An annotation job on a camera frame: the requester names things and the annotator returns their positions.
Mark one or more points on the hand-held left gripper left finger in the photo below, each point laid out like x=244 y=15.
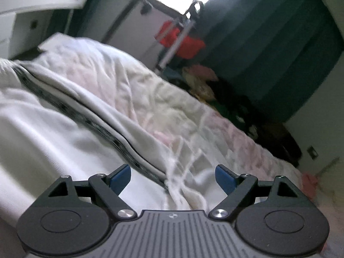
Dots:
x=121 y=178

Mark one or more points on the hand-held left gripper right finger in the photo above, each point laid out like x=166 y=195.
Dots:
x=224 y=178

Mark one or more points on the white pants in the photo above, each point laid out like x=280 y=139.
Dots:
x=53 y=139

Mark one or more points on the pile of dark clothes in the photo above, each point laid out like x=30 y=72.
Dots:
x=242 y=104

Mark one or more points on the pink white quilt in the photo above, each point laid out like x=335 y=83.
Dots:
x=188 y=129

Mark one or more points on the small pink cloth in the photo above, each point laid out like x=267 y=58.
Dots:
x=310 y=185

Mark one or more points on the red bag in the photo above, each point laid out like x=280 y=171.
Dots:
x=188 y=44

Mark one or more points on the wide teal curtain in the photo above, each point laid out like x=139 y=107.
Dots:
x=268 y=45

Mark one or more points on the garment steamer on stand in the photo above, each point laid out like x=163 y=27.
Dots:
x=174 y=45

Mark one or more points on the narrow teal curtain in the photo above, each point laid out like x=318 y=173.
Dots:
x=99 y=10

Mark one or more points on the black hanging pouch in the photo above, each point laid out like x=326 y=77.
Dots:
x=145 y=7

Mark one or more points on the dark socket under desk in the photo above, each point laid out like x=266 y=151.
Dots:
x=33 y=24

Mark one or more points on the white dressing table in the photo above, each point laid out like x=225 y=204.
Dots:
x=40 y=5

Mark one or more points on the wall outlet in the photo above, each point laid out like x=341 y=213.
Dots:
x=313 y=151

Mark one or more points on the black leaning frame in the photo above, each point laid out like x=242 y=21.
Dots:
x=118 y=21

